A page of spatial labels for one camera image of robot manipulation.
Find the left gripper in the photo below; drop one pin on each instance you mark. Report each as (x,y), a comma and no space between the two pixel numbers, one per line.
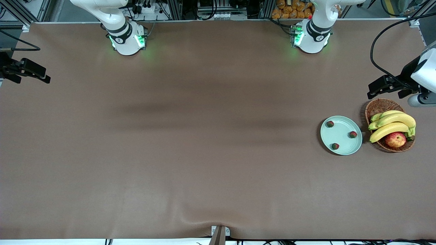
(406,76)

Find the aluminium frame strut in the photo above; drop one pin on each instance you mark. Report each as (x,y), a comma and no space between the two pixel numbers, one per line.
(46,10)
(422,10)

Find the pale green plate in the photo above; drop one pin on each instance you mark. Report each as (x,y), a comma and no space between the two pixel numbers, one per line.
(340,136)

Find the long yellow banana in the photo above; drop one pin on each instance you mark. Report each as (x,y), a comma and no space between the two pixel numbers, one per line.
(398,118)

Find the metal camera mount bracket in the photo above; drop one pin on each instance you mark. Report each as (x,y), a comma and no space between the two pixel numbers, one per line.
(219,234)

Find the plain table cloth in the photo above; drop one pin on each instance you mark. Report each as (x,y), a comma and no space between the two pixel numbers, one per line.
(218,102)

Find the red apple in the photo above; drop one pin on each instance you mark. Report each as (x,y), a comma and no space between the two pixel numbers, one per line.
(395,140)

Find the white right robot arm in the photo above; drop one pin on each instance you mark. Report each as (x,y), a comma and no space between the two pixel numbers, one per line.
(126,41)

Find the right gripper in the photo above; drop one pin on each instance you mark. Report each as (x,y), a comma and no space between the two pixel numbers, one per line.
(5,66)

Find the black equipment box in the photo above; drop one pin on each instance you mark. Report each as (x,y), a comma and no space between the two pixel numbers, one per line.
(207,4)

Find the white power strip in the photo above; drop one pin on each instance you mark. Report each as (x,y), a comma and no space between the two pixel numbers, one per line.
(148,10)

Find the small greenish banana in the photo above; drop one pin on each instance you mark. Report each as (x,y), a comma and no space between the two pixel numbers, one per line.
(388,113)

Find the aluminium frame post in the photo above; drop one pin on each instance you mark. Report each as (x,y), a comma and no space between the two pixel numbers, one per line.
(265,9)
(175,10)

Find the aluminium table side rail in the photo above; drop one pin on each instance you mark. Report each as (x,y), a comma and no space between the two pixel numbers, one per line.
(425,34)

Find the red strawberry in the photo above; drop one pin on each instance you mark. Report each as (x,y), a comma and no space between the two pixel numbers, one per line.
(330,124)
(353,134)
(335,146)

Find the bag of orange buns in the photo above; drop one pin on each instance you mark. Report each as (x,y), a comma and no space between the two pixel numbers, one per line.
(289,12)

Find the white terminal block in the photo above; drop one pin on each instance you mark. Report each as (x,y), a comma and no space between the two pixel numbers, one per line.
(228,15)

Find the brown wicker basket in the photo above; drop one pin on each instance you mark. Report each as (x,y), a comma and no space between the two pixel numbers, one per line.
(383,106)

